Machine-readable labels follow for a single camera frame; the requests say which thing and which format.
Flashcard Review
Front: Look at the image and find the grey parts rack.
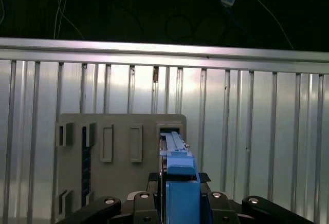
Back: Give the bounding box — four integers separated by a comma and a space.
50, 113, 188, 224

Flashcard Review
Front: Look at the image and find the hard disk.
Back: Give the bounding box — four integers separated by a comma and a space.
158, 130, 202, 224

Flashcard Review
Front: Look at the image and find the thin white cable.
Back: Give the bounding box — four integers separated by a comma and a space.
48, 0, 85, 40
239, 0, 294, 50

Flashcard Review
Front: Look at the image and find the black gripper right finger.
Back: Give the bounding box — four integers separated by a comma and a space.
197, 172, 316, 224

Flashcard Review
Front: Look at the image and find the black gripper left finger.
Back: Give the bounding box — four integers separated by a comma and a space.
52, 172, 165, 224

